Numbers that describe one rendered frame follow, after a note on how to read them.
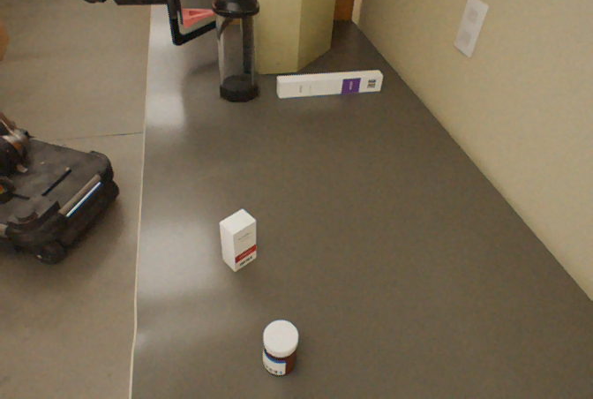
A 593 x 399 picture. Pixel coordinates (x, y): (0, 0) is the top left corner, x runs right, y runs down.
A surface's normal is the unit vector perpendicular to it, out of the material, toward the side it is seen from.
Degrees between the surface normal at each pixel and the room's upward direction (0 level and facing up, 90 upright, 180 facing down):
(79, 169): 0
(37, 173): 0
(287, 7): 90
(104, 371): 0
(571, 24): 90
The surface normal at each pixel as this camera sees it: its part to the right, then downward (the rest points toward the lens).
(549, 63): -0.97, 0.11
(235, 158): 0.04, -0.75
